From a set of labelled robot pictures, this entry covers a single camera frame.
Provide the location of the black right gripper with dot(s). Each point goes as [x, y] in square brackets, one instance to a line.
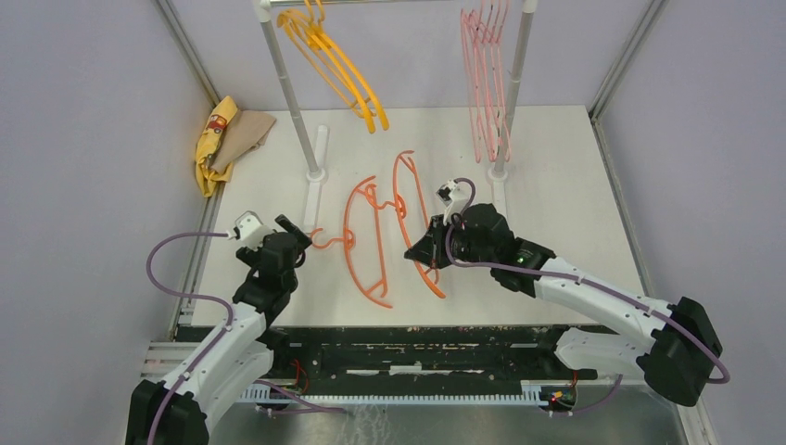
[429, 249]

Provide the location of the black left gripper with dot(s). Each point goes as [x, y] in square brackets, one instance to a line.
[302, 241]

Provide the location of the yellow plastic hanger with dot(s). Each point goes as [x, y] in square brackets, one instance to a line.
[362, 80]
[334, 67]

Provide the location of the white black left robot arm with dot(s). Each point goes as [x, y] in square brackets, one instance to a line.
[185, 405]

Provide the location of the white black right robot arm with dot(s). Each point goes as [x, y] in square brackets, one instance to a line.
[672, 346]

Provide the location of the white rack foot left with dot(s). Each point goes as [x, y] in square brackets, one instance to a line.
[316, 180]

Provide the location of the beige cloth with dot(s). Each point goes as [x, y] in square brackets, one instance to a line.
[247, 130]

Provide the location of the yellow printed cloth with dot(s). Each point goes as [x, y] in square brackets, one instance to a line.
[208, 146]

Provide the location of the grey rack pole right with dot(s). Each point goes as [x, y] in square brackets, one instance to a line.
[529, 8]

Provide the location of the grey rack pole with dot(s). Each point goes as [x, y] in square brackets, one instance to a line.
[263, 12]
[529, 8]

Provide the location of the grey rack pole left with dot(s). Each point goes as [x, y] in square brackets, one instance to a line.
[263, 12]

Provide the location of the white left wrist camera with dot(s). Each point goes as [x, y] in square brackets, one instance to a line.
[249, 230]

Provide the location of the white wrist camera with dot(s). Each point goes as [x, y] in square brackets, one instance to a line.
[249, 230]
[456, 195]

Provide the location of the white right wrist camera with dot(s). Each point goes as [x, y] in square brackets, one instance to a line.
[456, 195]

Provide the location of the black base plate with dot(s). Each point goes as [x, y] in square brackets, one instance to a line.
[416, 360]

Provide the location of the white slotted cable duct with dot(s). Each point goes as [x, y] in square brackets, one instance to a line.
[528, 396]

